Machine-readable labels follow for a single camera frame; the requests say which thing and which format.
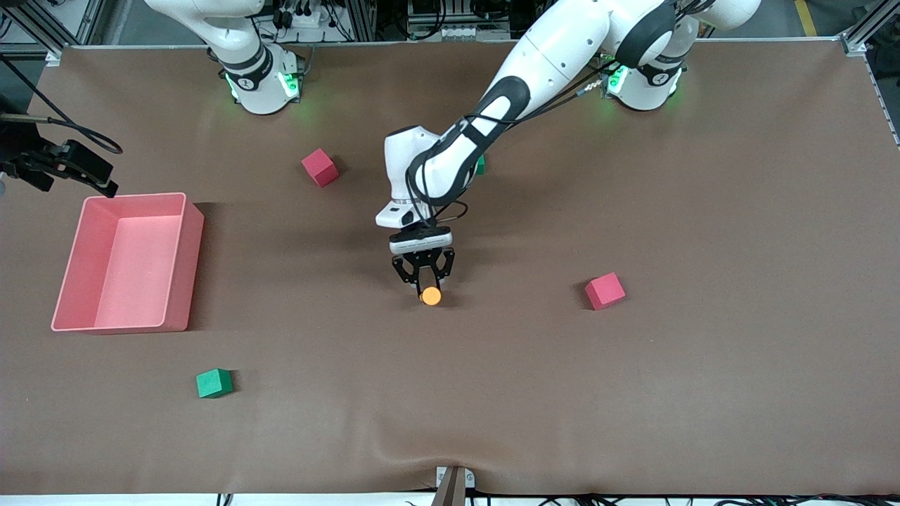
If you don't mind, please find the metal table edge bracket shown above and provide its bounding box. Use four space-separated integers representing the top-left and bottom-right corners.
435 466 476 491

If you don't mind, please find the brown table cover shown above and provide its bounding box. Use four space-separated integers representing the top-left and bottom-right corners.
0 39 900 496

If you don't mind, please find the white terminal block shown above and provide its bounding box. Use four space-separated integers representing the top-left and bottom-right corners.
420 25 511 41

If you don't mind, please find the white power strip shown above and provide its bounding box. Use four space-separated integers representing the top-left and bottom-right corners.
271 0 342 29

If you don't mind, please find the pink plastic bin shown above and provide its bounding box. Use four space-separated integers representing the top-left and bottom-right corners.
51 193 205 333

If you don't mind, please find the aluminium frame profile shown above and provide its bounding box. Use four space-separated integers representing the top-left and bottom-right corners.
840 0 900 57
0 0 106 57

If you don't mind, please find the pink foam cube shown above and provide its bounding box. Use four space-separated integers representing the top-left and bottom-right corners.
584 272 627 311
301 148 340 188

